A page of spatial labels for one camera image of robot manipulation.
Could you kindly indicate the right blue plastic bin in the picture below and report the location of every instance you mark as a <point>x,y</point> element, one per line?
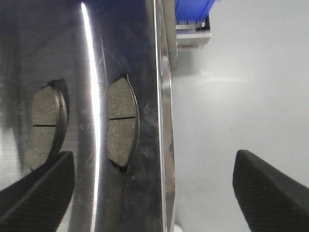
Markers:
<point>193,10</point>

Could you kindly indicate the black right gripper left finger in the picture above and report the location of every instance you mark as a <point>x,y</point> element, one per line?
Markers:
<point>38,201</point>

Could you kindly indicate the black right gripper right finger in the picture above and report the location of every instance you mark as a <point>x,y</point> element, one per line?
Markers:
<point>269,200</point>

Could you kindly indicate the grey brake pad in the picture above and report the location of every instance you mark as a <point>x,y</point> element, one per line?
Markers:
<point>49,121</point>
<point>123,122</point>

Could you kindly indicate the stainless steel rack frame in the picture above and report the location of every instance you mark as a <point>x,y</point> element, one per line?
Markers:
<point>173,36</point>

